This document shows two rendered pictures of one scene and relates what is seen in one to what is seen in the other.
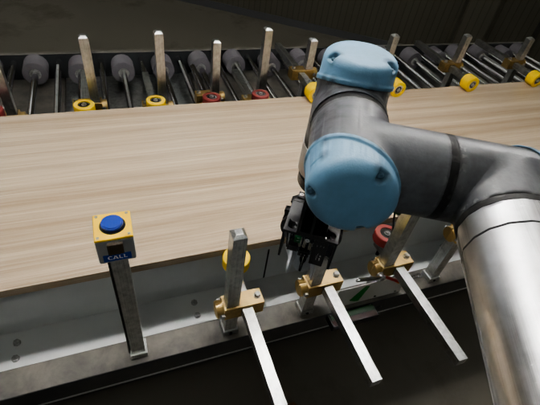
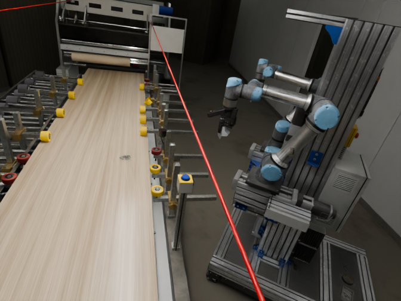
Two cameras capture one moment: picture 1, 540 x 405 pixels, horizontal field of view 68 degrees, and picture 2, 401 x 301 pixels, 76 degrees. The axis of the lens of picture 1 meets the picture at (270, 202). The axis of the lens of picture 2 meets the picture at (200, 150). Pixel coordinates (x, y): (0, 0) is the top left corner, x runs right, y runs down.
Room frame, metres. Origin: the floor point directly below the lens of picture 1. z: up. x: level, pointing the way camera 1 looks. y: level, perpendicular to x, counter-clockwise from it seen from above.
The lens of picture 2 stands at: (0.27, 1.31, 1.99)
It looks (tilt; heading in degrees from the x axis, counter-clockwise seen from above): 30 degrees down; 280
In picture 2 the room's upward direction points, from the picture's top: 10 degrees clockwise
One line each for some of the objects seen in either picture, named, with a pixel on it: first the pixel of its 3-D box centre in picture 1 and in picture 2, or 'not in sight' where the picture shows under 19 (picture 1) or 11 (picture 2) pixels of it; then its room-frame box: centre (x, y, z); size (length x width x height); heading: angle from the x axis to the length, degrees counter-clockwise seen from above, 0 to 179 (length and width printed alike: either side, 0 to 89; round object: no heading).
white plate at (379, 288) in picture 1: (370, 291); not in sight; (0.80, -0.37, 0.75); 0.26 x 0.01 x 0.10; 116
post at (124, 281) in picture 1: (128, 308); (179, 220); (0.50, 0.29, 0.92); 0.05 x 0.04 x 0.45; 116
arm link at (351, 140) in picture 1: (368, 164); (251, 92); (0.29, -0.08, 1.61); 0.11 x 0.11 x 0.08; 89
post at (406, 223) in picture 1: (386, 261); (166, 156); (0.83, -0.39, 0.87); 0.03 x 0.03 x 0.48; 26
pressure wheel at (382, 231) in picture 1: (382, 243); (156, 154); (0.92, -0.39, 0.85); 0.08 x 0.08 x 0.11
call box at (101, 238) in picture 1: (115, 238); (184, 184); (0.50, 0.29, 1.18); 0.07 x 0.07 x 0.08; 26
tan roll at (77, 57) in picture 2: not in sight; (116, 61); (2.37, -2.26, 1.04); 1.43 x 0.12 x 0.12; 26
